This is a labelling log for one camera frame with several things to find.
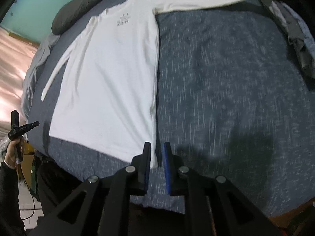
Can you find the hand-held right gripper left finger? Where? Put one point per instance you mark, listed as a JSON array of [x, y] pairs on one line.
[[147, 174]]

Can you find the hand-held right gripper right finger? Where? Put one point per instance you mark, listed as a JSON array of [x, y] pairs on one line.
[[167, 167]]

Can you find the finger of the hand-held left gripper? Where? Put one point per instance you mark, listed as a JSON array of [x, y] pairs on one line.
[[32, 125]]

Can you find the white long-sleeve shirt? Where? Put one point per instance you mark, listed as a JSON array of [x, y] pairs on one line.
[[105, 78]]

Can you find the person's left hand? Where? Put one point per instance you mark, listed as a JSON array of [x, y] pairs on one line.
[[9, 154]]

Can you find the pink curtain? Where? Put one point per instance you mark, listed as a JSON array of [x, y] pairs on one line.
[[12, 78]]

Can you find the light grey bed sheet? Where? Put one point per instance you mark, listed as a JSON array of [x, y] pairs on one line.
[[37, 61]]

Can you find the blue speckled bed cover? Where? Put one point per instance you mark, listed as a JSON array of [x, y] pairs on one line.
[[221, 91]]

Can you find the dark grey long pillow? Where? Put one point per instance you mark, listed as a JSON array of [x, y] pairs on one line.
[[73, 12]]

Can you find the blue striped shirt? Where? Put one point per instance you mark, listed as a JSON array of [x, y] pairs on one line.
[[307, 32]]

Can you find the wooden window frame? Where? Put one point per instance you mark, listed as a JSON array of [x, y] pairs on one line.
[[22, 40]]

